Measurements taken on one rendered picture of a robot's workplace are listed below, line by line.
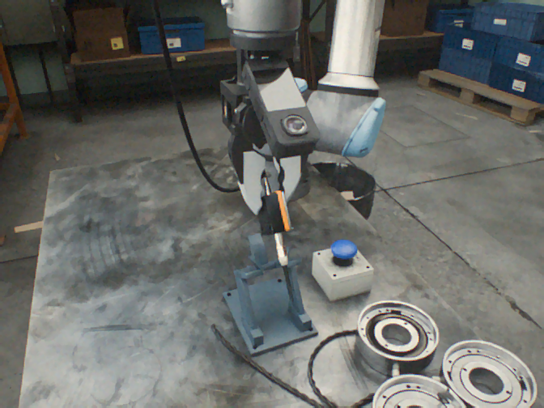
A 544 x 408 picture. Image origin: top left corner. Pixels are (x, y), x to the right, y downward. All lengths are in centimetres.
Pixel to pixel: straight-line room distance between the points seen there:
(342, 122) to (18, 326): 154
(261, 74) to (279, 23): 5
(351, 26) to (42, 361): 71
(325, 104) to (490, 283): 147
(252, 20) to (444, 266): 183
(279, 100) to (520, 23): 386
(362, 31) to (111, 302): 62
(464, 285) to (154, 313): 160
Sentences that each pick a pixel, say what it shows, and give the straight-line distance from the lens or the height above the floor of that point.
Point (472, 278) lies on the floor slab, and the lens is 216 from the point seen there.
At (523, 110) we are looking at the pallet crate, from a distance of 403.
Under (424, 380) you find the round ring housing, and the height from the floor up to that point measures 84.
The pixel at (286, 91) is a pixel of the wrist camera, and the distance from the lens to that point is 46.
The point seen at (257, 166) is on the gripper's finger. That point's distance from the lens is 51.
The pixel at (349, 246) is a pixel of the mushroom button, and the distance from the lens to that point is 70.
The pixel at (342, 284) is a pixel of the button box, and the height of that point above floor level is 83.
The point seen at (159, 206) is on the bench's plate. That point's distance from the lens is 95.
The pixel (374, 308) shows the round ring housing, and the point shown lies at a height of 83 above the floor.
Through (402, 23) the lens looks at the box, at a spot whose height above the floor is 57.
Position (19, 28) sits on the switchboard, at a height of 68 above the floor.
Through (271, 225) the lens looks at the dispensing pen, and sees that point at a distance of 53.
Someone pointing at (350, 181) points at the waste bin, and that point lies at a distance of 198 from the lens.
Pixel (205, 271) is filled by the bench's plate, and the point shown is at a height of 80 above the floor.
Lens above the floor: 128
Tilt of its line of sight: 31 degrees down
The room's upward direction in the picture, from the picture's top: straight up
